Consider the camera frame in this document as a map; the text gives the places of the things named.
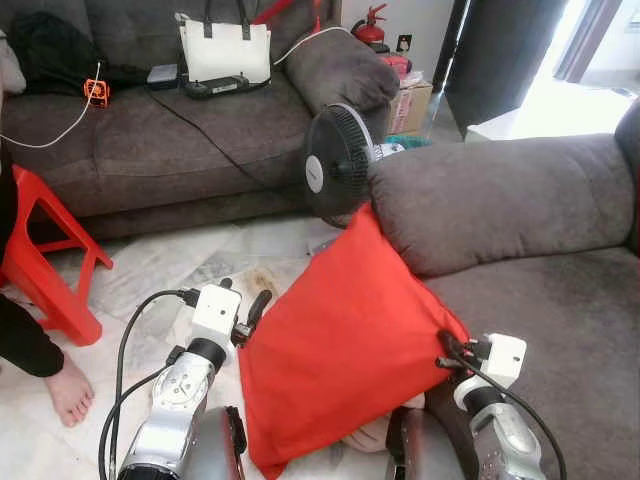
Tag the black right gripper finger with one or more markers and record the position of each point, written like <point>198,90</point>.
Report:
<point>446,342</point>

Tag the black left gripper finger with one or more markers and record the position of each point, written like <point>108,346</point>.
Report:
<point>226,284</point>
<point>259,304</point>

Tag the red pillow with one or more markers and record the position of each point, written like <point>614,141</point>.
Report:
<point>340,340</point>

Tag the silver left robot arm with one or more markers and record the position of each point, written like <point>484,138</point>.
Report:
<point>180,400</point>

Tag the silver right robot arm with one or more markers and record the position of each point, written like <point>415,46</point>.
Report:
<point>505,435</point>

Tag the dark grey two-seat sofa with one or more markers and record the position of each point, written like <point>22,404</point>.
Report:
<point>540,250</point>

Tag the dark grey long sofa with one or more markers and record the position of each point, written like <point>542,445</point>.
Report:
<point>180,150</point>

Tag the black floor fan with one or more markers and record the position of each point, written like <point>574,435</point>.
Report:
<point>335,165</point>

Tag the dark grey robot right leg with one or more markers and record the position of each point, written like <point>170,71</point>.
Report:
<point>425,450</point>

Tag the red plastic stool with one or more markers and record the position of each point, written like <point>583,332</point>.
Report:
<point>45,280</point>

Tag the person's bare foot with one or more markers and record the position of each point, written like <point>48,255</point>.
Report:
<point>68,392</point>

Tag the black power strip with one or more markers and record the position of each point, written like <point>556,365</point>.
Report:
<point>225,88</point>

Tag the teal basket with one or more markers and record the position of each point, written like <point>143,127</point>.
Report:
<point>410,141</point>

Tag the person's black trouser leg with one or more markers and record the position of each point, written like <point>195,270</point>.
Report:
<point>25,345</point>

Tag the small grey box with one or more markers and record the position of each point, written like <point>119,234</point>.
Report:
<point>163,76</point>

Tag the small orange device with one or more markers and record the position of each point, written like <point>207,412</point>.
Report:
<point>96,93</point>

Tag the cardboard box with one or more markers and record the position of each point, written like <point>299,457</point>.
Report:
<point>412,106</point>

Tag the white low table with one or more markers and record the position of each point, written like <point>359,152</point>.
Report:
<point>550,110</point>

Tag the pink packages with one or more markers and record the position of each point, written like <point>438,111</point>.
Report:
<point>397,64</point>

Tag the black jacket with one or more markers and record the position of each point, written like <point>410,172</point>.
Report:
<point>60,55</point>

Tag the dark door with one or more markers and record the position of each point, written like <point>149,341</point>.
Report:
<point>500,55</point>

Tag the red fire extinguisher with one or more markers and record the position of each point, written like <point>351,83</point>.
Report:
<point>371,28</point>

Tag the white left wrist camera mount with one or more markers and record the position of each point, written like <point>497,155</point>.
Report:
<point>216,312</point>

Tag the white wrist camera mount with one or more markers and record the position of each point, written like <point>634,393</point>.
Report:
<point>504,358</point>
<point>216,312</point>

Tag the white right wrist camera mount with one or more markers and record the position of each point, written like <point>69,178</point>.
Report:
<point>504,358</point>

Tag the black wall outlet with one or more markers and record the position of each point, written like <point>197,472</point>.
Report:
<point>403,43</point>

